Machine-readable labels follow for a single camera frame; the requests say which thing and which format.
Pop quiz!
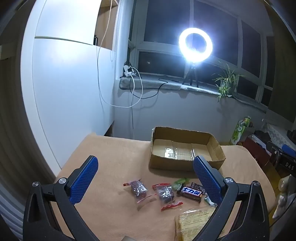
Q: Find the red storage box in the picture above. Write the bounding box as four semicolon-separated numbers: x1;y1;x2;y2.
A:
243;135;271;168

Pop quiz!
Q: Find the clear-wrapped dates snack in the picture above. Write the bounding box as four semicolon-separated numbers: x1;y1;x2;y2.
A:
123;179;156;205
152;183;183;211

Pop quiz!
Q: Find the bright ring light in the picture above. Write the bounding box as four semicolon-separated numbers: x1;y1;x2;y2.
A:
179;28;213;64

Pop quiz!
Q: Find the green jelly candy packet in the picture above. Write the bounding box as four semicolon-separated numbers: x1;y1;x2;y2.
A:
171;178;190;191

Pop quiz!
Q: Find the white cable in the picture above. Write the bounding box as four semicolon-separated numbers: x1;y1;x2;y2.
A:
96;0;144;109

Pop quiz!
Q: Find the black cable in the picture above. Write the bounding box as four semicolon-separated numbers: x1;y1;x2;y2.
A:
129;77;179;100

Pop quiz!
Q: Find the bread slice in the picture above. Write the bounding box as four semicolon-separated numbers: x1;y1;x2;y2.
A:
175;205;217;241

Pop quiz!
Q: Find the grey windowsill mat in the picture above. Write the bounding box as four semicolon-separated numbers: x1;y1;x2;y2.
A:
133;74;267;113

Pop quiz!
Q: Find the potted spider plant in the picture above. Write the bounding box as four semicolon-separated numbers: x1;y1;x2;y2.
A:
212;63;244;102

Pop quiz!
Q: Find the green juice carton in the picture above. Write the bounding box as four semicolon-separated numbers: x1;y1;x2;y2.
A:
230;116;251;145

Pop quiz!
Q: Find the small dark candy packet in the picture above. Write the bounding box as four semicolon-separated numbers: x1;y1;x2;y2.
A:
190;182;206;194

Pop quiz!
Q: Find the open cardboard box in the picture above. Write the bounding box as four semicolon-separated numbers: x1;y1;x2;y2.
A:
149;126;226;172

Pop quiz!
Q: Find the white power strip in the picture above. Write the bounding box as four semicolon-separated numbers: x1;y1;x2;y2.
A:
123;65;135;77

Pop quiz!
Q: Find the large Snickers bar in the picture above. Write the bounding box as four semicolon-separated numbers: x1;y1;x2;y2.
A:
177;185;206;203

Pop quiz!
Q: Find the white cabinet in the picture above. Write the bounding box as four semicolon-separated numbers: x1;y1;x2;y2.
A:
20;1;115;175

